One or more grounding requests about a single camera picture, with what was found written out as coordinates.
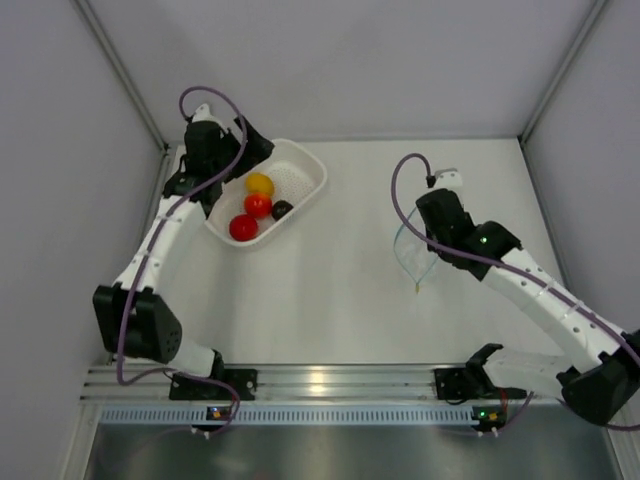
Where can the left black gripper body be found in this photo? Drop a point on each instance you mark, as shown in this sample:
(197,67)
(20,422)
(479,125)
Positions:
(230,147)

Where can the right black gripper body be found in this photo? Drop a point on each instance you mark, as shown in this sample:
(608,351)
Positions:
(442,254)

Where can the orange fake food piece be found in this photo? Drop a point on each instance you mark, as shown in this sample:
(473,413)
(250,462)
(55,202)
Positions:
(259,183)

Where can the clear zip top bag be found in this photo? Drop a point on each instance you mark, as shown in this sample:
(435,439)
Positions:
(413,256)

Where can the orange red fake tomato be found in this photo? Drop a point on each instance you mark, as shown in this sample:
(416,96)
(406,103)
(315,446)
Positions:
(258,205)

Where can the dark fake food piece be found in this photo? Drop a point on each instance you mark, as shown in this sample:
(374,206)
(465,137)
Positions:
(280,209)

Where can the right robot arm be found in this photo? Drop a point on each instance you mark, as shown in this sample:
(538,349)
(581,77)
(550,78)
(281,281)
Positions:
(597,371)

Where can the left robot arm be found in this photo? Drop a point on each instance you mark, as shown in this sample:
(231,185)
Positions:
(133,314)

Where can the white perforated plastic basket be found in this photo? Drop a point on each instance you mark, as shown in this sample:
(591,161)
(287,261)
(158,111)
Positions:
(299,178)

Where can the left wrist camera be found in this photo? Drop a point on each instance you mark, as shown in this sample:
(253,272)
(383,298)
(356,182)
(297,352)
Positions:
(203,113)

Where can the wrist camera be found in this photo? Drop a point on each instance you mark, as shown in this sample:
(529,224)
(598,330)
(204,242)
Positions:
(203,113)
(445,179)

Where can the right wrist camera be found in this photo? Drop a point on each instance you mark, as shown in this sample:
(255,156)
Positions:
(445,179)

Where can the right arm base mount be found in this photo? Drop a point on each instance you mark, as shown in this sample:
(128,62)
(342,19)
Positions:
(459,384)

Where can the aluminium mounting rail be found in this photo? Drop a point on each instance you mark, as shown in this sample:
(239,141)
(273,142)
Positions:
(397,383)

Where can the slotted cable duct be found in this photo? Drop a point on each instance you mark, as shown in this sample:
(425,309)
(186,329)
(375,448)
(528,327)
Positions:
(323,415)

